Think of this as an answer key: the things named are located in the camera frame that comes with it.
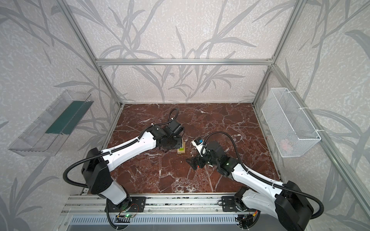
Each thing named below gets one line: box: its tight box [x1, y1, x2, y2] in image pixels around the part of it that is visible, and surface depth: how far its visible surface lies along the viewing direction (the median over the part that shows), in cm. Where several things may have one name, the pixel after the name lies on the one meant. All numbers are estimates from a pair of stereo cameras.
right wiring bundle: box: [234, 209, 261, 230], surface depth 72 cm
